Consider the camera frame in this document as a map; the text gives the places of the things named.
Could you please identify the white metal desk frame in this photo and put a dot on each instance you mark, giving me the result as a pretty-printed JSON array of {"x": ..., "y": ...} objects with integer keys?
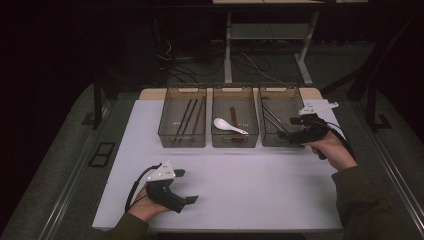
[{"x": 227, "y": 66}]

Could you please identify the black floor socket frame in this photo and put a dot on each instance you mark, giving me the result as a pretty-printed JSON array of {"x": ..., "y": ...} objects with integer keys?
[{"x": 101, "y": 154}]

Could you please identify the person's right hand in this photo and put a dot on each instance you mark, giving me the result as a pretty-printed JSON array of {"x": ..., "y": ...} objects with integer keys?
[{"x": 335, "y": 151}]

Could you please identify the clear grey plastic bin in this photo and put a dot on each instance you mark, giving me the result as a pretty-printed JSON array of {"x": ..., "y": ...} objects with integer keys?
[
  {"x": 283, "y": 100},
  {"x": 235, "y": 100},
  {"x": 182, "y": 116}
]

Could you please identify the brown wooden chopstick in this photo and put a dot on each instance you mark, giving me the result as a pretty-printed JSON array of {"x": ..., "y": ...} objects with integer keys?
[{"x": 199, "y": 115}]

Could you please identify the metal floor rail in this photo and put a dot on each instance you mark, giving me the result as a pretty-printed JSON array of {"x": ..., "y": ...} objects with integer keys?
[
  {"x": 71, "y": 188},
  {"x": 400, "y": 179}
]

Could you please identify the black metal stand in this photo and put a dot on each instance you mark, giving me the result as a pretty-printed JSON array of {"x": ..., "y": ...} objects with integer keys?
[
  {"x": 97, "y": 100},
  {"x": 371, "y": 106}
]

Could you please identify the black chopstick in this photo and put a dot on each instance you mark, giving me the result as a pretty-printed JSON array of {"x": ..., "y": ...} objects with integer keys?
[
  {"x": 190, "y": 116},
  {"x": 184, "y": 116}
]

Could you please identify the white ceramic spoon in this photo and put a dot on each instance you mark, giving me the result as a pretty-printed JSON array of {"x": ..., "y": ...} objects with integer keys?
[{"x": 221, "y": 124}]

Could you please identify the metal knife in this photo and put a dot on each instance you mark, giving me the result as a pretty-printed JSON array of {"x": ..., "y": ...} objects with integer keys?
[{"x": 275, "y": 117}]

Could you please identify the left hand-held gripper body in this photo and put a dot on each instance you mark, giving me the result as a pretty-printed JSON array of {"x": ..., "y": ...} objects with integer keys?
[{"x": 163, "y": 195}]

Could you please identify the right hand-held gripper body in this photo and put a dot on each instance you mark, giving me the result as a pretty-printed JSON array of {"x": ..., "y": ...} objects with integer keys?
[{"x": 311, "y": 131}]

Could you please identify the metal fork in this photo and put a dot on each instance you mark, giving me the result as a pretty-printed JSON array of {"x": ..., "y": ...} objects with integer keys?
[{"x": 271, "y": 123}]

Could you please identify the brown wooden spoon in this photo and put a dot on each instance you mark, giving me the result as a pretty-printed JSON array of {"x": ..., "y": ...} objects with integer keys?
[{"x": 234, "y": 116}]

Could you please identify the person's left hand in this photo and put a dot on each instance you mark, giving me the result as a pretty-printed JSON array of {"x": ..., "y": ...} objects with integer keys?
[{"x": 145, "y": 209}]

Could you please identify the black slanted metal beam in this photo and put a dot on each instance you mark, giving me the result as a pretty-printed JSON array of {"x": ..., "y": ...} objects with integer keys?
[{"x": 366, "y": 76}]

